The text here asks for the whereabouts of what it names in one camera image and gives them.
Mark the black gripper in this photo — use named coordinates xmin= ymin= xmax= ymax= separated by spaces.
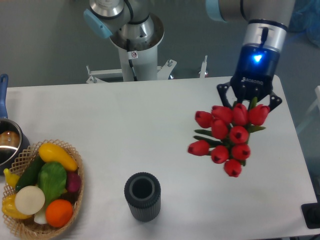
xmin=216 ymin=45 xmax=282 ymax=112

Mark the red tulip bouquet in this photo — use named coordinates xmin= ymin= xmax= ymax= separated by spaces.
xmin=187 ymin=98 xmax=271 ymax=178

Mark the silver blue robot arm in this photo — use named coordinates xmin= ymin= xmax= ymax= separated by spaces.
xmin=205 ymin=0 xmax=295 ymax=110

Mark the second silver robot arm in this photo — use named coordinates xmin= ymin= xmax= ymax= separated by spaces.
xmin=83 ymin=0 xmax=164 ymax=52

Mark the dark grey ribbed vase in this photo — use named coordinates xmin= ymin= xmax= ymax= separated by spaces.
xmin=124 ymin=172 xmax=162 ymax=222

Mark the black device at edge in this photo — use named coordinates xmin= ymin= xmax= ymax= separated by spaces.
xmin=301 ymin=202 xmax=320 ymax=229

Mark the purple red onion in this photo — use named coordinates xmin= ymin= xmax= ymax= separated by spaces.
xmin=65 ymin=172 xmax=82 ymax=193

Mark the yellow squash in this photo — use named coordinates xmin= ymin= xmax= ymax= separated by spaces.
xmin=38 ymin=142 xmax=78 ymax=172

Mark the green lettuce leaf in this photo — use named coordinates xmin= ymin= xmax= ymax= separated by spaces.
xmin=37 ymin=161 xmax=67 ymax=207

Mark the orange fruit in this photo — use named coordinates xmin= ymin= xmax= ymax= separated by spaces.
xmin=45 ymin=199 xmax=73 ymax=228

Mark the green cucumber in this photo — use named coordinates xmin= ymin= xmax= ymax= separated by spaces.
xmin=15 ymin=155 xmax=45 ymax=192

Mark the yellow bell pepper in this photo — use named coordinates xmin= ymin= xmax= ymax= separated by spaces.
xmin=1 ymin=194 xmax=32 ymax=220

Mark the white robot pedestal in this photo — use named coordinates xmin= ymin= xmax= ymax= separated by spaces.
xmin=110 ymin=34 xmax=164 ymax=82

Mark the white metal base frame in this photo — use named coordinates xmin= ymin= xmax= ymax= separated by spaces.
xmin=85 ymin=55 xmax=209 ymax=84

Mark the blue handled saucepan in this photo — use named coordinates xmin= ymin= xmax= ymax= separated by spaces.
xmin=0 ymin=74 xmax=30 ymax=176

